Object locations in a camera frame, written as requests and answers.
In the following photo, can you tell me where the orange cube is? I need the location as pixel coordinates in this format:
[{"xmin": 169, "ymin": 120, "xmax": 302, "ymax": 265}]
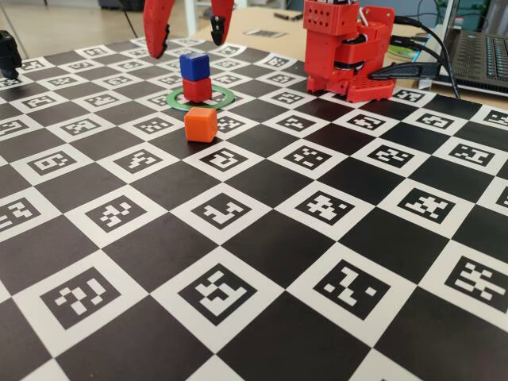
[{"xmin": 184, "ymin": 106, "xmax": 218, "ymax": 143}]

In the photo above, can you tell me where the red cube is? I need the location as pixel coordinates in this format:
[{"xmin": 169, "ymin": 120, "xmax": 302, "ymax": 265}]
[{"xmin": 182, "ymin": 77, "xmax": 213, "ymax": 104}]

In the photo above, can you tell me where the green ring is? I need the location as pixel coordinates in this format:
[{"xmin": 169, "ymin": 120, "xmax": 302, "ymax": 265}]
[{"xmin": 165, "ymin": 86, "xmax": 236, "ymax": 113}]

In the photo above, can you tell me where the printed marker card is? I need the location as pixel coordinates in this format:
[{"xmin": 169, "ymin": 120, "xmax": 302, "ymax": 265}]
[{"xmin": 244, "ymin": 29, "xmax": 287, "ymax": 40}]

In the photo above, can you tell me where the black white marker checkerboard mat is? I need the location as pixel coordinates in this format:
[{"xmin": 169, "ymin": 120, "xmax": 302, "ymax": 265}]
[{"xmin": 0, "ymin": 34, "xmax": 508, "ymax": 381}]

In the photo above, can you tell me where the thin black floor cable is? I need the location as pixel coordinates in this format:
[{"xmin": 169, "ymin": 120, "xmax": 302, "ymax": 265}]
[{"xmin": 118, "ymin": 0, "xmax": 140, "ymax": 39}]

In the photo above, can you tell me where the black camera device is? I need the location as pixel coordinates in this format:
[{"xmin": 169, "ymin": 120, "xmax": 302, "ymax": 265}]
[{"xmin": 0, "ymin": 30, "xmax": 23, "ymax": 79}]

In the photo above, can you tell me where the red gripper finger with black pad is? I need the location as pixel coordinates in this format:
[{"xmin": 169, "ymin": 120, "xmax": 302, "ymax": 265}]
[
  {"xmin": 143, "ymin": 0, "xmax": 175, "ymax": 60},
  {"xmin": 210, "ymin": 0, "xmax": 235, "ymax": 47}
]

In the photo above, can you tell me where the black cable plug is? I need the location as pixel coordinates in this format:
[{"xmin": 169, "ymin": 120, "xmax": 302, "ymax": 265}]
[{"xmin": 368, "ymin": 61, "xmax": 441, "ymax": 83}]

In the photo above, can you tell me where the thick black cable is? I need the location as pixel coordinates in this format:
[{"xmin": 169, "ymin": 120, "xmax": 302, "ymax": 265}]
[{"xmin": 391, "ymin": 15, "xmax": 462, "ymax": 99}]

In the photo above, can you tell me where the black laptop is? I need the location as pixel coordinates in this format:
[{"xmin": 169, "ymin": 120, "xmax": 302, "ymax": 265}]
[{"xmin": 430, "ymin": 0, "xmax": 508, "ymax": 97}]

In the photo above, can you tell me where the green flat disc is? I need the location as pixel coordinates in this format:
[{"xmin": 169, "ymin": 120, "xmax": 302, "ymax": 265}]
[{"xmin": 387, "ymin": 43, "xmax": 418, "ymax": 59}]

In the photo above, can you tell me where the blue cube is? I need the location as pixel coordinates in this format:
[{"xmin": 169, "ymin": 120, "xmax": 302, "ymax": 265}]
[{"xmin": 179, "ymin": 52, "xmax": 210, "ymax": 80}]

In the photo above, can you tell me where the black floor box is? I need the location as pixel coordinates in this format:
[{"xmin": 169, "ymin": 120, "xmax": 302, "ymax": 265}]
[{"xmin": 98, "ymin": 0, "xmax": 146, "ymax": 12}]

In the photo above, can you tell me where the red perforated robot base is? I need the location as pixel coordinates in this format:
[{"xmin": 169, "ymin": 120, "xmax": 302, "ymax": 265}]
[{"xmin": 307, "ymin": 71, "xmax": 396, "ymax": 105}]

